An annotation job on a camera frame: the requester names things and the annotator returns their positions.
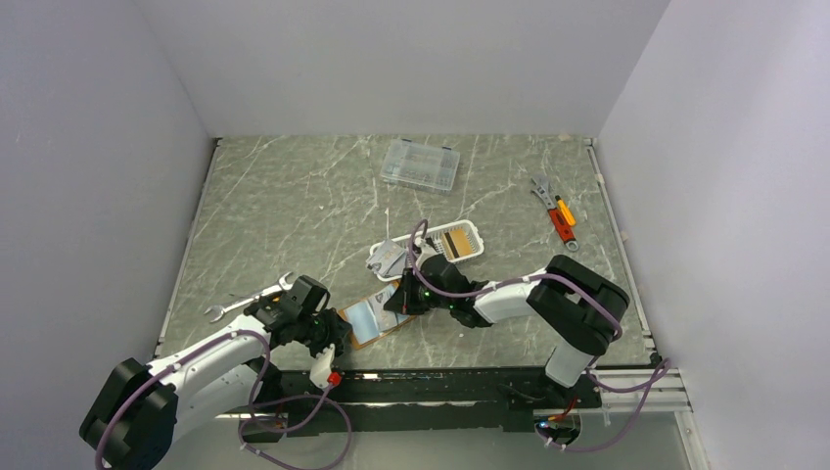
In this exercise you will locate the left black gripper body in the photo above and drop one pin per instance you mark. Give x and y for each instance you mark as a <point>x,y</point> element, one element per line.
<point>323,331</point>

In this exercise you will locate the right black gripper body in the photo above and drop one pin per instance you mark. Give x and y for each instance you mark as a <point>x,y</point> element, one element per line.
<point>420,297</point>

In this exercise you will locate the silver VIP card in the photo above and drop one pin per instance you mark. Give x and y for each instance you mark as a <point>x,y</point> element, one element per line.
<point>384,319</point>

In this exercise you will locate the white plastic basket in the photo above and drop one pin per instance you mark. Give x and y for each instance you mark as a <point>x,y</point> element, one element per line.
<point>433,235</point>

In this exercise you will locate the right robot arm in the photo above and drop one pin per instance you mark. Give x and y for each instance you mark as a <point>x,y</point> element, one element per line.
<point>584,308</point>

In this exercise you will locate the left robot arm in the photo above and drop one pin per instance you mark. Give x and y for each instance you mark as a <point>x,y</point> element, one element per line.
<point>144,408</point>

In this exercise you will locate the gold cards stack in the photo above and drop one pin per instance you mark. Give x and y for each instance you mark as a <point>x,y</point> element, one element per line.
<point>456,244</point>

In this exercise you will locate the clear plastic organizer box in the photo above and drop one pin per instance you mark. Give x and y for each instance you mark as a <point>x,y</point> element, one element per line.
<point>420,167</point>

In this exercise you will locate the red adjustable wrench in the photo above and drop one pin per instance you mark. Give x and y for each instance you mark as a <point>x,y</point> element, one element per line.
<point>542,190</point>

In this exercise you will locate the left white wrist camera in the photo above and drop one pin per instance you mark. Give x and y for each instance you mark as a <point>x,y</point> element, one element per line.
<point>322,374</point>

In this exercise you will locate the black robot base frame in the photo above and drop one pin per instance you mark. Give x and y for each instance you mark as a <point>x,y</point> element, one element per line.
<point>509,399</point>

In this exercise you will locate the yellow black handled wrench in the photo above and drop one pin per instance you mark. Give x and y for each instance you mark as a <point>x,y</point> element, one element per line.
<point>217,312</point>

